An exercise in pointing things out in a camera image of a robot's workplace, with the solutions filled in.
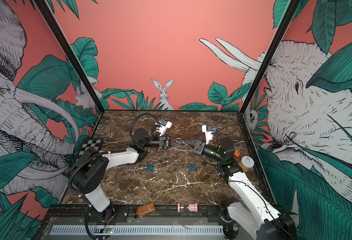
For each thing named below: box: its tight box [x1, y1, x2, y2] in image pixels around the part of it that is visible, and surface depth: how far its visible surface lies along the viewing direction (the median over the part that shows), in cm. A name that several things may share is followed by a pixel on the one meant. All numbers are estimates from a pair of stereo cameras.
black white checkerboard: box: [78, 139, 102, 156], surface depth 98 cm
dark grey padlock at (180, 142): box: [175, 137, 186, 146], surface depth 72 cm
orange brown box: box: [136, 202, 156, 218], surface depth 74 cm
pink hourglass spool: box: [177, 202, 198, 213], surface depth 76 cm
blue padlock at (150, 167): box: [147, 164, 154, 172], surface depth 92 cm
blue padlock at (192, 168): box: [188, 165, 196, 172], surface depth 92 cm
